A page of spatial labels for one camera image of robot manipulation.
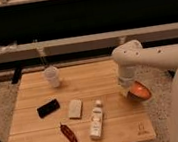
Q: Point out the grey horizontal rail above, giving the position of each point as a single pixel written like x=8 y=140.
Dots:
x=120 y=35

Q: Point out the red chili pepper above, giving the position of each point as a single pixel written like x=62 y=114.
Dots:
x=68 y=133

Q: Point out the wooden table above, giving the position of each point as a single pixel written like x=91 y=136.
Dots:
x=124 y=120

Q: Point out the beige rectangular block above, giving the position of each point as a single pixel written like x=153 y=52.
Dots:
x=75 y=109

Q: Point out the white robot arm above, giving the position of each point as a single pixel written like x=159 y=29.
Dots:
x=132 y=54

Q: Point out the translucent plastic cup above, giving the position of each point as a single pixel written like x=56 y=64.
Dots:
x=52 y=76

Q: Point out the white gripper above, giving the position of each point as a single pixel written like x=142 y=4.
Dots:
x=126 y=79

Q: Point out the orange ceramic bowl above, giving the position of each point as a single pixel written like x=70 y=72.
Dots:
x=138 y=91

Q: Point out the white plastic bottle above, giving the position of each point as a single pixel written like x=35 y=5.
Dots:
x=96 y=121

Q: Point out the black rectangular box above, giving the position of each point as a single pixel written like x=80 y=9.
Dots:
x=48 y=108

